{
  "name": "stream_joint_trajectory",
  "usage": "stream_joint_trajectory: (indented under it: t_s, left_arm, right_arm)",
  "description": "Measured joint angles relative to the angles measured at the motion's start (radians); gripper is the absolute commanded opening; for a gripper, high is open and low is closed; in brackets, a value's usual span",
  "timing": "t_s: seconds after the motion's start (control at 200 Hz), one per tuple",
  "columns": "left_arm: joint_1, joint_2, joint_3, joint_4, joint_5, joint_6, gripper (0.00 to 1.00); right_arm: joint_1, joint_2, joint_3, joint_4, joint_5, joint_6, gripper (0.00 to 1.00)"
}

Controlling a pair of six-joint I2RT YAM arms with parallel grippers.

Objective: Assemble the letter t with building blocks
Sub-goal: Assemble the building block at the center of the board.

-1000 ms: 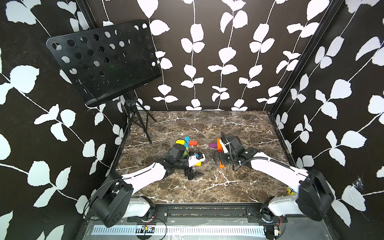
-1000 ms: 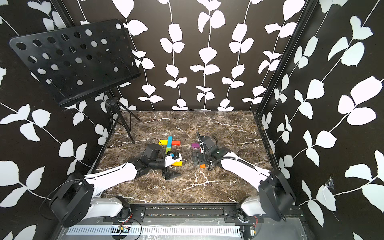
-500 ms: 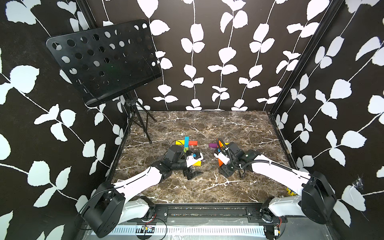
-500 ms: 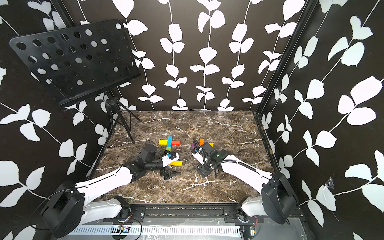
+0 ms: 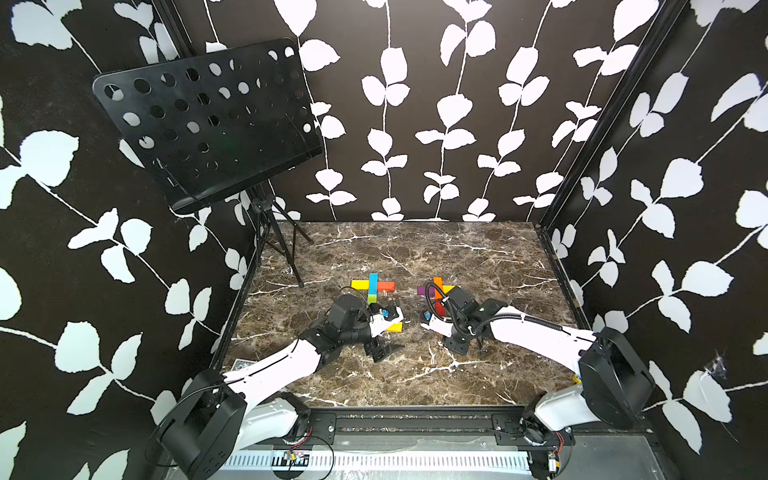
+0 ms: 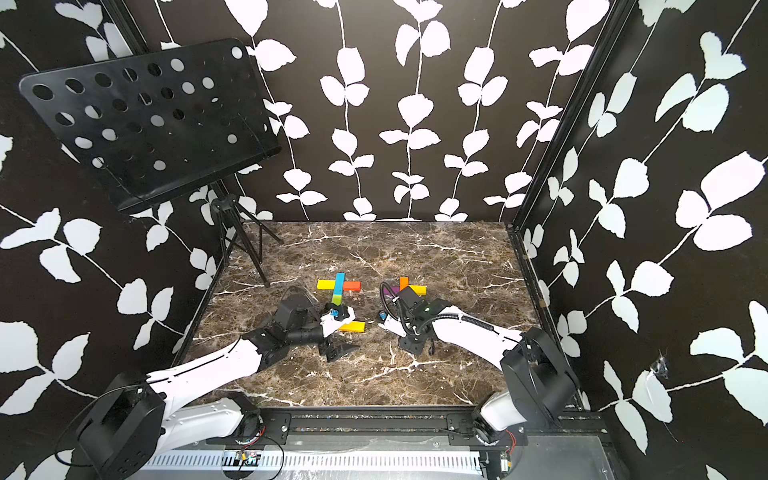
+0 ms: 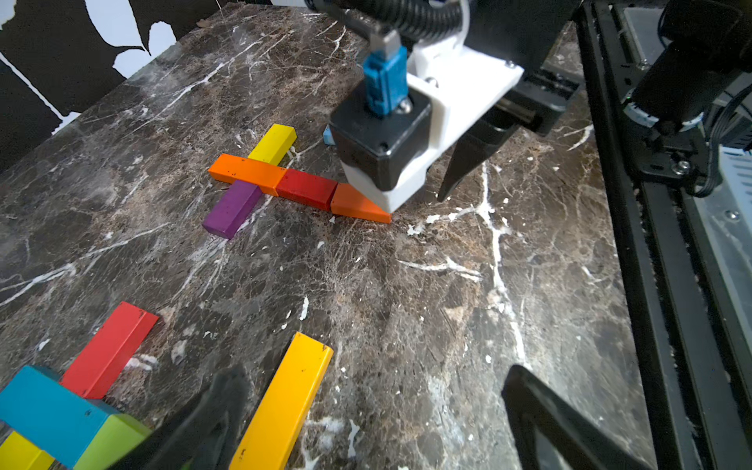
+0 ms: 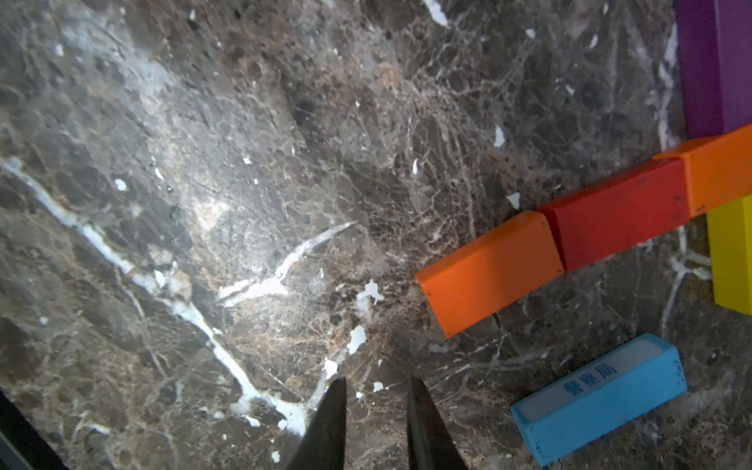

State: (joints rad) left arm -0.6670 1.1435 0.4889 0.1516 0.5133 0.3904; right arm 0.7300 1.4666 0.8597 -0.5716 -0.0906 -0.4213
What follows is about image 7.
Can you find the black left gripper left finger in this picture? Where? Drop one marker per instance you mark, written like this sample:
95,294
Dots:
203,434

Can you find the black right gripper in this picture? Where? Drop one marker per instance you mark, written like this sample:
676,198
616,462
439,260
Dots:
536,102

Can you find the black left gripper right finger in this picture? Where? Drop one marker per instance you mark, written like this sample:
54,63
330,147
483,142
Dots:
547,431

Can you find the yellow long block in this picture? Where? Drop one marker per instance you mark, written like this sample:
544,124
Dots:
279,419

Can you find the light yellow-green block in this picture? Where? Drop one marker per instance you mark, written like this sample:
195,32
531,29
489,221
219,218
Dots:
119,435

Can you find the red-orange small block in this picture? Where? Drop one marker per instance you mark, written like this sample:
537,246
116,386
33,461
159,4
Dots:
98,366

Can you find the cyan block group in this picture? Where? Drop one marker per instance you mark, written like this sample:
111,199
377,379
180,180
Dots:
327,137
55,419

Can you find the red block group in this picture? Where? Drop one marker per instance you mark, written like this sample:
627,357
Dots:
307,189

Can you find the yellow small block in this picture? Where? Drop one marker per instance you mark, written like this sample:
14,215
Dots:
17,453

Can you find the yellow block group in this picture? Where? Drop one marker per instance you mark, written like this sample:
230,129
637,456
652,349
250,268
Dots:
275,145

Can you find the orange long block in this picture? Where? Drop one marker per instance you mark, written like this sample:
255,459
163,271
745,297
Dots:
230,169

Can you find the purple block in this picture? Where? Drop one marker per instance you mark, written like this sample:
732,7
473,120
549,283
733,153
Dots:
233,209

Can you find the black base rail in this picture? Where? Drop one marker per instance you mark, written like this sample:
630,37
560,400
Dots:
669,85

